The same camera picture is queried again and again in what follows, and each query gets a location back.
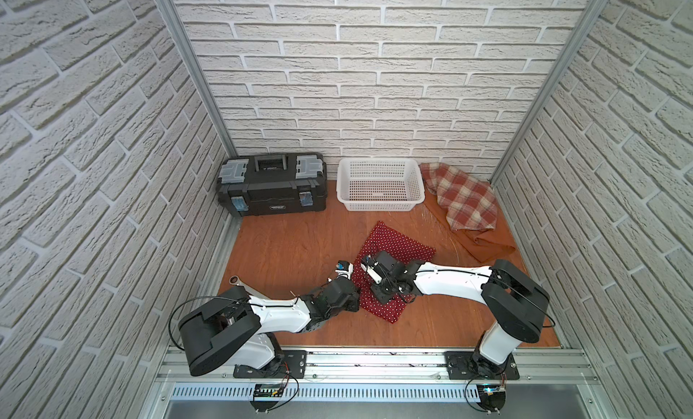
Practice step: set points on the right controller board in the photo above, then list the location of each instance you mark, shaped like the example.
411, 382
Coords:
491, 398

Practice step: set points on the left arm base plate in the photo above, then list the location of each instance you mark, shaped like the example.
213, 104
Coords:
286, 362

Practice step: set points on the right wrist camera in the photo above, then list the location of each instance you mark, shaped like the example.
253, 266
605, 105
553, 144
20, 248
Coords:
369, 264

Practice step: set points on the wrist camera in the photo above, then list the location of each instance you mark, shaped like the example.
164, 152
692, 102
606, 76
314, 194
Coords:
344, 269
369, 264

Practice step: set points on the red plaid skirt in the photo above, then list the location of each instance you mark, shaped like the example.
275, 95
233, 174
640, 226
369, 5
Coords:
467, 203

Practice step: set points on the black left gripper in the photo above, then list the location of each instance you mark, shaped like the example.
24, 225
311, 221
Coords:
349, 288

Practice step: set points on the silver wrench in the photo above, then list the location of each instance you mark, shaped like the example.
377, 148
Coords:
237, 282

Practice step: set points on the red polka dot skirt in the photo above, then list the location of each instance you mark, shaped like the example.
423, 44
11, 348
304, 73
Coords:
399, 246

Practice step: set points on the orange brown skirt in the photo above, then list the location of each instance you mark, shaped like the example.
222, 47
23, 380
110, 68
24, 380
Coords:
483, 246

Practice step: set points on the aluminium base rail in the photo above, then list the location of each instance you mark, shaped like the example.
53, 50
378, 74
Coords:
397, 366

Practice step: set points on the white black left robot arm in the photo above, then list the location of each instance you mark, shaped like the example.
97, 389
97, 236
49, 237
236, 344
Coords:
239, 328

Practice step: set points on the white plastic basket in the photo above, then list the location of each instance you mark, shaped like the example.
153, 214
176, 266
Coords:
379, 184

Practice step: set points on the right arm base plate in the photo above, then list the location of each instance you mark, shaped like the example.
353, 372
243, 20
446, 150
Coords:
471, 365

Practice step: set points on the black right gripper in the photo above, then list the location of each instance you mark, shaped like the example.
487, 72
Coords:
378, 294

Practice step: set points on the controller board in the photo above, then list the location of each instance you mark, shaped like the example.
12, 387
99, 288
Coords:
266, 397
491, 398

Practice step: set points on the left controller board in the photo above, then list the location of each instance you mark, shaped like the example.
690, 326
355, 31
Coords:
266, 397

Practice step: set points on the black plastic toolbox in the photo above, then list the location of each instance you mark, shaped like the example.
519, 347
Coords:
273, 184

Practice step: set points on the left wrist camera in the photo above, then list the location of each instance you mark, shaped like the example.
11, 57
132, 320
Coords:
344, 269

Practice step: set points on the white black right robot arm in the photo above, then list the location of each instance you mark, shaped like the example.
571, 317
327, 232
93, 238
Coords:
518, 303

